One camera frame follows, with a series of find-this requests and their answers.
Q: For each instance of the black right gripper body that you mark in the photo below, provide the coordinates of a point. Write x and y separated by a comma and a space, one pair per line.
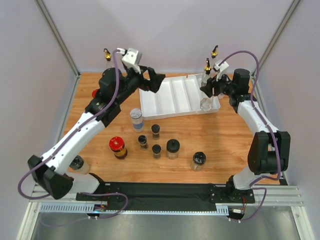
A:
215, 84

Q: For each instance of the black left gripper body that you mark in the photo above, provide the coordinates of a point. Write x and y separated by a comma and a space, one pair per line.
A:
132, 82

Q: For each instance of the oil bottle with dark sauce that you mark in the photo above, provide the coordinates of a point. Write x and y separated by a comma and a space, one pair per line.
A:
108, 58

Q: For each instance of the tall bottle dark contents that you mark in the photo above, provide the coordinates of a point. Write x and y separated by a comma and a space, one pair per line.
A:
214, 52

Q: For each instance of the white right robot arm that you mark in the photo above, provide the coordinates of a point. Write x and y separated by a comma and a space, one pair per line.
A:
268, 155

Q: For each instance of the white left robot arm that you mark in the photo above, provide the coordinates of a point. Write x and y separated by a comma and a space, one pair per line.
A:
50, 169

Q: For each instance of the white divided tray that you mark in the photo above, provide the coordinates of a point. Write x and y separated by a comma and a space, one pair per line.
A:
178, 96

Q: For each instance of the red-lid sauce jar far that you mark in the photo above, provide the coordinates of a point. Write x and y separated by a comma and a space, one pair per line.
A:
94, 93

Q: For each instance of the red-lid sauce jar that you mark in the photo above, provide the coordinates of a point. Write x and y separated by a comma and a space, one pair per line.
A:
117, 146
94, 93

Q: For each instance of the tall jar white beads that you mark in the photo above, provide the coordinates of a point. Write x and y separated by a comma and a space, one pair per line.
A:
137, 120

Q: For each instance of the small spice bottle upper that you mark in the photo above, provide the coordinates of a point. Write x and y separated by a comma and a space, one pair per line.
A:
155, 128

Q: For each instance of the small black-cap spice bottle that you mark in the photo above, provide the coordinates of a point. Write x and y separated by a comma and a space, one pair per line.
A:
142, 140

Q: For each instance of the red-lid sauce jar near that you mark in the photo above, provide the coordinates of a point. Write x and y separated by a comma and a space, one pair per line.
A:
117, 146

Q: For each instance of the black-knob lid glass jar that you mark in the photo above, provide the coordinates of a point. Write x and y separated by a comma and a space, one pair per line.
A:
172, 148

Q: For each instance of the small spice bottle lower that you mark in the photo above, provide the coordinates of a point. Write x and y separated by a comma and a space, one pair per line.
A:
156, 150

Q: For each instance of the black-lid glass jar right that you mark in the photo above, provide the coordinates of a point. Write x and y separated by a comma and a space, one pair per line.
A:
198, 161

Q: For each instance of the black-lid jar near left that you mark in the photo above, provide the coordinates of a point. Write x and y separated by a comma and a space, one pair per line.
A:
80, 165

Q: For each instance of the black base cloth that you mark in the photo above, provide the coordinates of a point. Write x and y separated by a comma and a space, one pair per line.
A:
164, 197

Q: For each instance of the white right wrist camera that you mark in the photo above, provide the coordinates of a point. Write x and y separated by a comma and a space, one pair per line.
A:
220, 68

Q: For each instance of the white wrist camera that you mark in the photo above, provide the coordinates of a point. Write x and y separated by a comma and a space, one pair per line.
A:
131, 59
220, 68

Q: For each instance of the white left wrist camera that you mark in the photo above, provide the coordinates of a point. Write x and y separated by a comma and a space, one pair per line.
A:
131, 59

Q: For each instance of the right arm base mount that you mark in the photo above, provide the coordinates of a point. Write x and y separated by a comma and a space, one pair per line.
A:
228, 194

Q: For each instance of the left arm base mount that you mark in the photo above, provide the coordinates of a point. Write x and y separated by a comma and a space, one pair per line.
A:
107, 198

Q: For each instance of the aluminium frame rail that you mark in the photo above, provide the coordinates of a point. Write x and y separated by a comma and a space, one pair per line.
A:
265, 195

